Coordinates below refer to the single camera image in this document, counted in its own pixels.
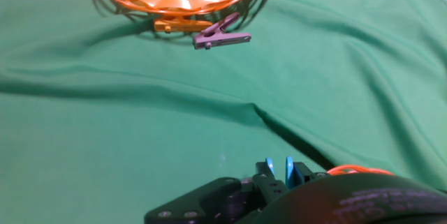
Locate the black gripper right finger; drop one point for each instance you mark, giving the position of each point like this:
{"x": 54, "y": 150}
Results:
{"x": 304, "y": 173}

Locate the blue plastic clothespin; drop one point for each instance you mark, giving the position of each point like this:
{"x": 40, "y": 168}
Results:
{"x": 290, "y": 175}

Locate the grey plastic clothespin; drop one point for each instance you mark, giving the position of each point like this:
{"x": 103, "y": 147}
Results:
{"x": 216, "y": 37}

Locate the yellow plastic clothespin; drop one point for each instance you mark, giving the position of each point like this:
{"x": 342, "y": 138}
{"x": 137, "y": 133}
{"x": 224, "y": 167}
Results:
{"x": 181, "y": 25}

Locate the green cloth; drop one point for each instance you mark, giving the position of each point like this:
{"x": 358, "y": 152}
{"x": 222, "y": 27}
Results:
{"x": 104, "y": 130}

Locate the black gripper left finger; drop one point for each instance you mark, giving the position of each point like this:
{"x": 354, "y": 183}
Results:
{"x": 216, "y": 199}

